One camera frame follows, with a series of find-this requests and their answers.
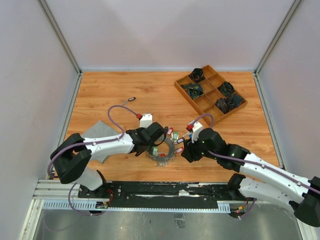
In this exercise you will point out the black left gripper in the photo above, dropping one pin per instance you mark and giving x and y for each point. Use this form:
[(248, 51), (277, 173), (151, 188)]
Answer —
[(139, 130)]

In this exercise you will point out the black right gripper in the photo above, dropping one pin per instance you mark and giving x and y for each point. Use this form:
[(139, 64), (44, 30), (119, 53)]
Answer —
[(189, 150)]

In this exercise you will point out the silver key with blue tag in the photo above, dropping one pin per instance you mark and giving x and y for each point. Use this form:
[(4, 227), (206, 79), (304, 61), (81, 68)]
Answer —
[(186, 136)]

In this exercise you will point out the large metal keyring disc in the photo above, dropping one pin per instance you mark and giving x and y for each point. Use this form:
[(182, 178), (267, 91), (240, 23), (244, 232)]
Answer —
[(166, 149)]

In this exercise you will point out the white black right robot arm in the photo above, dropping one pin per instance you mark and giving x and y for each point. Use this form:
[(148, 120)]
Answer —
[(255, 178)]

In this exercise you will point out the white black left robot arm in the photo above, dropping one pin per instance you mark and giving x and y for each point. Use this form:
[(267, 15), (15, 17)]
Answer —
[(70, 160)]

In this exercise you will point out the silver key with black tag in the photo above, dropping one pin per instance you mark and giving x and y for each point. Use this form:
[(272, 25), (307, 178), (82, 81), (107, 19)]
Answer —
[(128, 100)]

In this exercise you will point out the grey felt cloth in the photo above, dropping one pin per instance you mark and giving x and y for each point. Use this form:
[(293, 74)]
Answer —
[(99, 130)]

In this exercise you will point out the dark folded cloth pair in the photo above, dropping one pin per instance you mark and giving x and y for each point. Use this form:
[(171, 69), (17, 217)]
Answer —
[(229, 103)]

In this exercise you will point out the wooden compartment tray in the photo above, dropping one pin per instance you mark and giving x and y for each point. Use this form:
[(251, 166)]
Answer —
[(206, 103)]

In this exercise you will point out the blue patterned folded cloth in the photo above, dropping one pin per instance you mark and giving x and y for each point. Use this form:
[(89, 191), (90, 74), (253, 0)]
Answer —
[(194, 90)]

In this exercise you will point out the dark green folded cloth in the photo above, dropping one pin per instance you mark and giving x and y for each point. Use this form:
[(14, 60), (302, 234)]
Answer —
[(226, 88)]

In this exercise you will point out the dark patterned folded cloth top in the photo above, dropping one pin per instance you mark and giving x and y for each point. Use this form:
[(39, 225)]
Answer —
[(197, 75)]

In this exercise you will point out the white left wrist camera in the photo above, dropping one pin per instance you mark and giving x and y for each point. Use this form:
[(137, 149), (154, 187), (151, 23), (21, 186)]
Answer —
[(146, 120)]

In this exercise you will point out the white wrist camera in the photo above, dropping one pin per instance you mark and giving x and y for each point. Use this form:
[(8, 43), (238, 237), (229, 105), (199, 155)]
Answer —
[(193, 129), (146, 120)]

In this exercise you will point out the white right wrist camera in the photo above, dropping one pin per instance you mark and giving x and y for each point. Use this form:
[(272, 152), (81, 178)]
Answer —
[(193, 129)]

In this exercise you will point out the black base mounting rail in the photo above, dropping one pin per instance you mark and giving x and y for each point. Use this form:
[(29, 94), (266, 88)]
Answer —
[(162, 195)]

